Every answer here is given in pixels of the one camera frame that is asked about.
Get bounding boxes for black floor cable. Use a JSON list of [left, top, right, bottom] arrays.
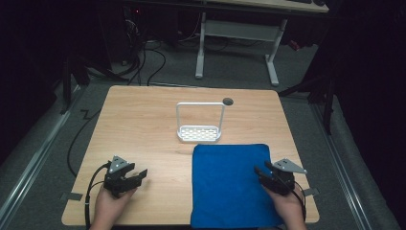
[[66, 108, 102, 178]]

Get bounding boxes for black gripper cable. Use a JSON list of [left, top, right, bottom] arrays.
[[292, 179, 307, 222], [83, 162, 111, 230]]

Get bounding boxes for white plastic rack with handle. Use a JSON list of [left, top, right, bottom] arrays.
[[175, 102, 226, 144]]

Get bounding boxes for blue cloth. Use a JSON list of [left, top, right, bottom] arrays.
[[190, 143, 284, 230]]

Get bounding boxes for white-legged desk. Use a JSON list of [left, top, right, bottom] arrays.
[[178, 0, 330, 87]]

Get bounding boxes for black metal stand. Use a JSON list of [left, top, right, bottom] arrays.
[[58, 52, 128, 116], [277, 71, 338, 136]]

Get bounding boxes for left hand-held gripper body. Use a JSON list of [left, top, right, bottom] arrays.
[[102, 155, 142, 198]]

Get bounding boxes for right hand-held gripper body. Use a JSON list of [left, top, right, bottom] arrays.
[[259, 158, 308, 196]]

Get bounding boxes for metal floor rail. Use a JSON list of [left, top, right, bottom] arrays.
[[0, 85, 84, 226], [309, 101, 375, 230]]

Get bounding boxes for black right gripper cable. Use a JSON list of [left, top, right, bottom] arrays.
[[292, 179, 307, 222]]

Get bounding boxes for bundle of black cables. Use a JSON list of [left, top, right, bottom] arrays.
[[123, 9, 168, 87]]

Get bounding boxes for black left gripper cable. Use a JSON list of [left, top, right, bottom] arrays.
[[83, 162, 111, 230]]

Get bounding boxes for dark computer tower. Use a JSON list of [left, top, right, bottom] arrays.
[[97, 4, 147, 66]]

